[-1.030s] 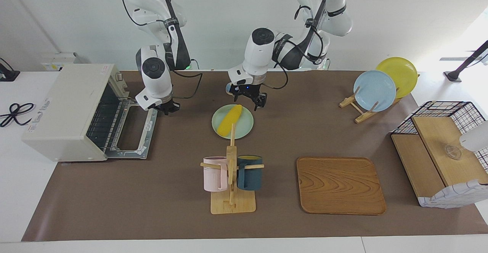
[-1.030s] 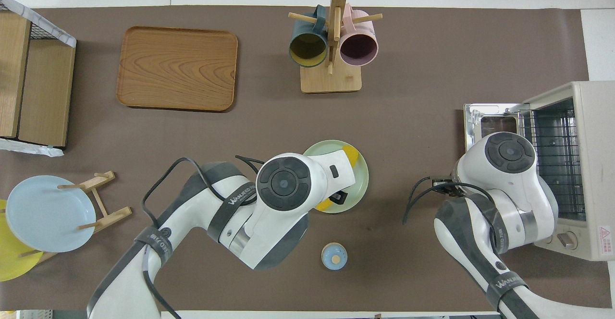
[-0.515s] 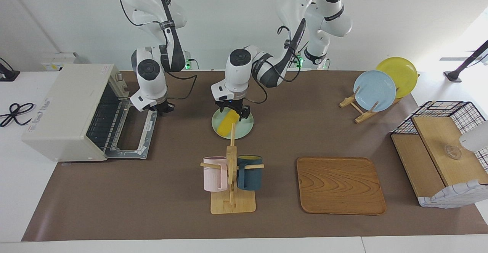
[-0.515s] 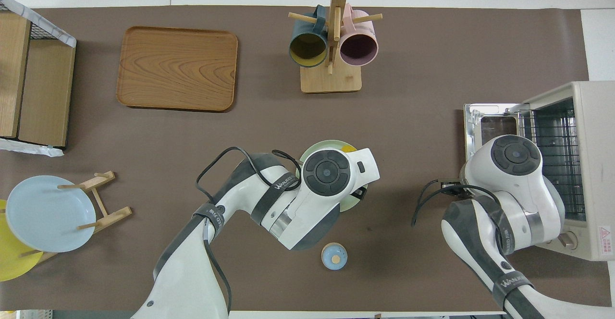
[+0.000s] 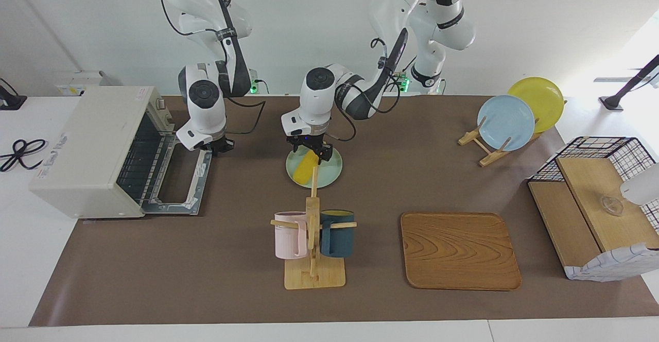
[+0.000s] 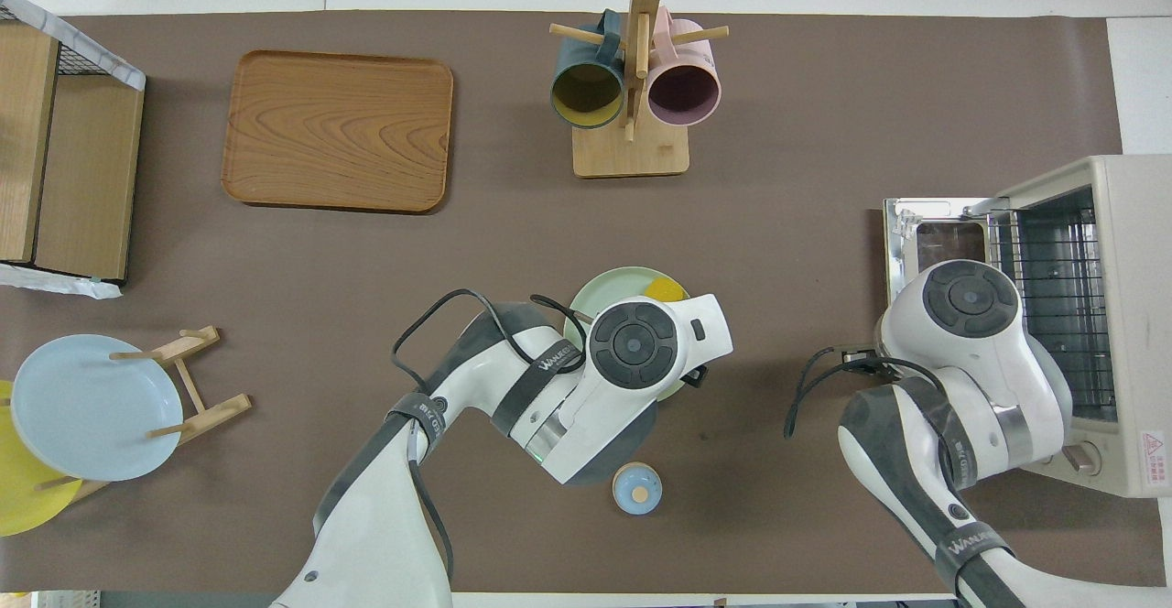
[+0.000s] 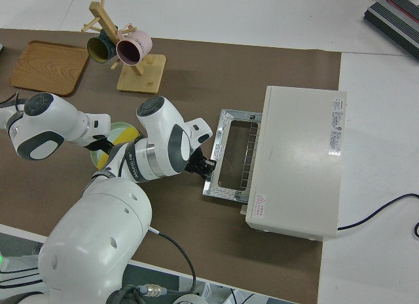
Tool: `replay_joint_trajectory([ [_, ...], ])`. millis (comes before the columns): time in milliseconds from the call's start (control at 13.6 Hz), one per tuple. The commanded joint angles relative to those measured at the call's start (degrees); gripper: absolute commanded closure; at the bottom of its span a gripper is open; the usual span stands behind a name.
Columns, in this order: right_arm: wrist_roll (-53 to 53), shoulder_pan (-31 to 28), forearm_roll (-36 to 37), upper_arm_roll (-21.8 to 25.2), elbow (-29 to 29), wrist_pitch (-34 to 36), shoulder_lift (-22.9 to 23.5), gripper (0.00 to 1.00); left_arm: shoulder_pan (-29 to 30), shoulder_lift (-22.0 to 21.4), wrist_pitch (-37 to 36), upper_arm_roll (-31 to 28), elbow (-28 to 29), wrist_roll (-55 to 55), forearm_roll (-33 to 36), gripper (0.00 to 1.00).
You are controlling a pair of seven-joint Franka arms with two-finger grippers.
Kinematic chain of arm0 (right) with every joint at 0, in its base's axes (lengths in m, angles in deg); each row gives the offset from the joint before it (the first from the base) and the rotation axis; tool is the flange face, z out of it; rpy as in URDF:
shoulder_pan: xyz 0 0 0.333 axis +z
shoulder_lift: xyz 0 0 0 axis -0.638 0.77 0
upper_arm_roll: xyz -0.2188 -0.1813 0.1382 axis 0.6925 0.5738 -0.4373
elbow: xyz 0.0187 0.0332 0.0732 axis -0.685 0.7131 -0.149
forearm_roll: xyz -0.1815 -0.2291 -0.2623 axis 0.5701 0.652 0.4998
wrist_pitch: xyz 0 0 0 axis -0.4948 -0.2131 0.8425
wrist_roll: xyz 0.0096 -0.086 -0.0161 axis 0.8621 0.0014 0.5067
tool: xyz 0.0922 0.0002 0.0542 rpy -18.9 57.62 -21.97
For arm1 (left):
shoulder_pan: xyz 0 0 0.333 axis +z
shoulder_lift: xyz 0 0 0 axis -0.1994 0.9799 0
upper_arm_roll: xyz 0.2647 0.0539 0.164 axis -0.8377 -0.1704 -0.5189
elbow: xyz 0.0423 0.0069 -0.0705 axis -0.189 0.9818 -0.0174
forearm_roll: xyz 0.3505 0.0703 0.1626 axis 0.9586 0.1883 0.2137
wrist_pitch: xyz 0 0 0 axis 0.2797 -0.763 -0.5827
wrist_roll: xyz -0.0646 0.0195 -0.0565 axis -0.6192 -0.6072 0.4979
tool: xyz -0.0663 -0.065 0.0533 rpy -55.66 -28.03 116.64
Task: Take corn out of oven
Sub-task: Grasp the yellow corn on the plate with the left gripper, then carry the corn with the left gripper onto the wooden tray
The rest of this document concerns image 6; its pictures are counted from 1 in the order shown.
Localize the pale green plate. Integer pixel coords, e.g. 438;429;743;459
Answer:
563;266;692;403

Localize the cream toaster oven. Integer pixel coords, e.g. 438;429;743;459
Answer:
884;155;1172;499

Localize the small blue call bell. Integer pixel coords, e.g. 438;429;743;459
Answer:
612;461;663;516

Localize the wooden mug tree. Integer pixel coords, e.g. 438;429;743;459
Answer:
549;0;731;179

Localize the pink mug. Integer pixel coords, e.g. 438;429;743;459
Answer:
646;7;722;128

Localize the dark teal mug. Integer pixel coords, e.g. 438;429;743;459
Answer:
549;9;626;130

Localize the brown table mat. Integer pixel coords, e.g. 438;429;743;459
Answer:
0;11;1166;595

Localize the wooden serving tray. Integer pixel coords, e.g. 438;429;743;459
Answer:
222;49;455;215

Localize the wooden plate rack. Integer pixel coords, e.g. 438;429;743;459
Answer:
37;325;254;504

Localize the light blue plate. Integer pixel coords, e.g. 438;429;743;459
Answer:
11;333;184;483

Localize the yellow plate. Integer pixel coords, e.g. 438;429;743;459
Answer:
0;379;83;537

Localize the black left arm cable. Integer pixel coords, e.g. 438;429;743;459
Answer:
392;289;587;581

